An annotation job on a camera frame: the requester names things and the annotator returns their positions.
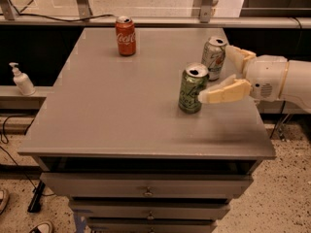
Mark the black power strip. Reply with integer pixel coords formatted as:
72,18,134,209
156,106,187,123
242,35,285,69
27,181,46,213

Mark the red Coca-Cola can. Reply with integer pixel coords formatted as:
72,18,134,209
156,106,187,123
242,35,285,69
115,16,136,56

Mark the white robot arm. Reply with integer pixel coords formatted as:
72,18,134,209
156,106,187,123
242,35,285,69
198,46,311,114

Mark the white pump soap bottle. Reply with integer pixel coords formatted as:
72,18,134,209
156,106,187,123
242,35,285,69
9,62,36,96

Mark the top grey drawer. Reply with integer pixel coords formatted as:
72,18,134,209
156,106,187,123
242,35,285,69
41,173,253,199

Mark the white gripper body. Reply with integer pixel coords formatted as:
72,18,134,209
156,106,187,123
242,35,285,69
243,55,288,102

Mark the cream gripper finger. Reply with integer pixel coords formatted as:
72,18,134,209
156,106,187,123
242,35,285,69
225,45,256,73
198,75,252,104

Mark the black floor cable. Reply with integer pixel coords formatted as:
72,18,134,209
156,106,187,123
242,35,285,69
0,114,56,197

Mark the green soda can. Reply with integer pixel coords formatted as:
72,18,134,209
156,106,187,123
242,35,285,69
178,62,209,114

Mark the middle grey drawer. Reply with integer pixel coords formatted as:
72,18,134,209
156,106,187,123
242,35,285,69
69,200,230,220

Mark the grey drawer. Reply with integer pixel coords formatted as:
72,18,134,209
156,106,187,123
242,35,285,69
41,173,253,199
86,218,217,233
69,200,230,220

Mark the grey drawer cabinet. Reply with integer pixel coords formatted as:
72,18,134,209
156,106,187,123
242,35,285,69
17,27,278,233

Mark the black cable on rail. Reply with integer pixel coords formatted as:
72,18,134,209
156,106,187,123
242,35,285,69
0,0,115,22

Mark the bottom grey drawer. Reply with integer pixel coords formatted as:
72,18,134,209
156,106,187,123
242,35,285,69
86,218,217,233

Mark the white 7up can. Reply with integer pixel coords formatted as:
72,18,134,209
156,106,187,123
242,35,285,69
201,36,226,81

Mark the right white shoe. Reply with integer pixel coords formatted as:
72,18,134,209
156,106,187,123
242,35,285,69
29,220,53,233

